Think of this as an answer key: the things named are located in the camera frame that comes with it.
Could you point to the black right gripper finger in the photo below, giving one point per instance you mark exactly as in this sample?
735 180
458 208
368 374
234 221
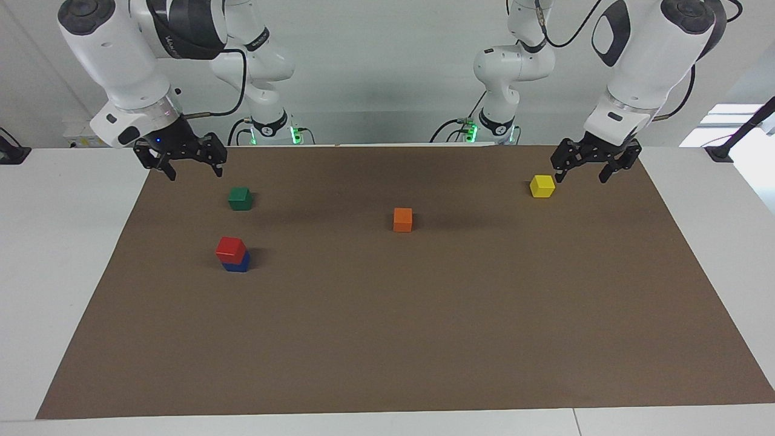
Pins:
215 154
151 158

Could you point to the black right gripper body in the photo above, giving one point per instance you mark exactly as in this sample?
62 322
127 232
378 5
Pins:
172 142

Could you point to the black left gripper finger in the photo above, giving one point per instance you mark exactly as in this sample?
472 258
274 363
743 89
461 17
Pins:
623 162
569 154

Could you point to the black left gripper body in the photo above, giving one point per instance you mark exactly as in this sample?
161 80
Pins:
605 151

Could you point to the red block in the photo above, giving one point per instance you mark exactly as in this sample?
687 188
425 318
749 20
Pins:
230 248

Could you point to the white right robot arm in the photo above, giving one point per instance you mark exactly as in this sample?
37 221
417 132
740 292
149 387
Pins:
121 54

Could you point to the yellow block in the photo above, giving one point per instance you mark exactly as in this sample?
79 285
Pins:
542 186

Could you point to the green block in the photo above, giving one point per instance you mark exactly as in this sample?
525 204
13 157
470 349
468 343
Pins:
240 198

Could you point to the blue block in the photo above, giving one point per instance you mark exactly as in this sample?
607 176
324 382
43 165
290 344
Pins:
237 267

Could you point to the orange block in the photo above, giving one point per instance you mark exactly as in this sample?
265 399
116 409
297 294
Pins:
402 220

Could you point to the black slanted stand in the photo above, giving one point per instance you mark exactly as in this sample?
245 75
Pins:
742 130

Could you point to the black table clamp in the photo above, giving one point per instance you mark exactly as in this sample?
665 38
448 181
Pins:
13 154

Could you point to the brown table mat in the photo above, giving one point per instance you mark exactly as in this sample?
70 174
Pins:
387 327

